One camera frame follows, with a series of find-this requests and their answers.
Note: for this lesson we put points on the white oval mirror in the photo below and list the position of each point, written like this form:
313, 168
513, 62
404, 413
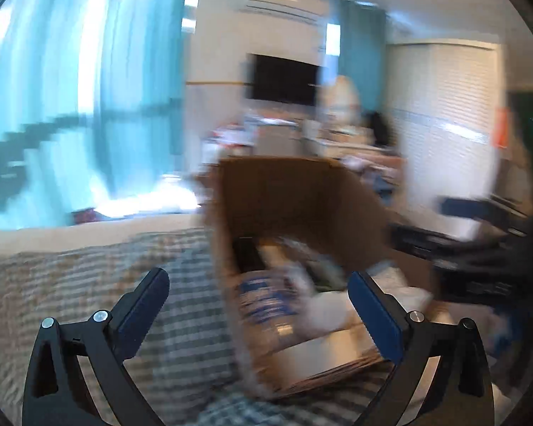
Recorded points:
342, 102

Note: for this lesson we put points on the narrow teal curtain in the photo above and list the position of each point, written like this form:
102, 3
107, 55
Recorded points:
359, 53

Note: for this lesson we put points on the clear jar with blue label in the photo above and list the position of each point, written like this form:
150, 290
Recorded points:
266, 301

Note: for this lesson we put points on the orange cloth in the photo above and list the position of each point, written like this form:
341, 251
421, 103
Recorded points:
503, 128

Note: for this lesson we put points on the teal window curtain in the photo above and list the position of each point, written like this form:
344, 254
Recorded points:
71, 75

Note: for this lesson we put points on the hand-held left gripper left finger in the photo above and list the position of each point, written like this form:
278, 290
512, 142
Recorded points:
142, 315

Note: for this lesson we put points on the checkered blanket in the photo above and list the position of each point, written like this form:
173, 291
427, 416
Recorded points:
93, 266

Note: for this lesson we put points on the black bag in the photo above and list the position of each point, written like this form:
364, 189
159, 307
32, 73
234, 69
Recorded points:
379, 131

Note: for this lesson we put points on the dark floral bag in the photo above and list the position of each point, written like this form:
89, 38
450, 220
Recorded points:
86, 215

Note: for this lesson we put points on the white wardrobe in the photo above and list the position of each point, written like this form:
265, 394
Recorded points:
448, 142

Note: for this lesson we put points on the white air conditioner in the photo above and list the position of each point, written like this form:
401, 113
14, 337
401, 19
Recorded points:
284, 4

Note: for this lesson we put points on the white tape roll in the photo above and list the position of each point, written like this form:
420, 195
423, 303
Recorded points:
320, 350

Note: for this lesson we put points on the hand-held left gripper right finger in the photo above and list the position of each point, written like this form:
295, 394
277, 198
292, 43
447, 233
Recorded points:
377, 315

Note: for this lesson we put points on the black wall television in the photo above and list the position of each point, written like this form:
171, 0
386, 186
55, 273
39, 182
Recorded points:
284, 80

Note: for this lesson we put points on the brown cardboard box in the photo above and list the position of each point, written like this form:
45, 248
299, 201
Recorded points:
293, 195

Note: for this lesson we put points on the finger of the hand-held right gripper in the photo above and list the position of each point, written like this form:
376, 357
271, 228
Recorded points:
417, 242
462, 207

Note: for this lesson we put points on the grey cabinet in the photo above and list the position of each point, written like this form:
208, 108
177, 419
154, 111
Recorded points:
277, 140

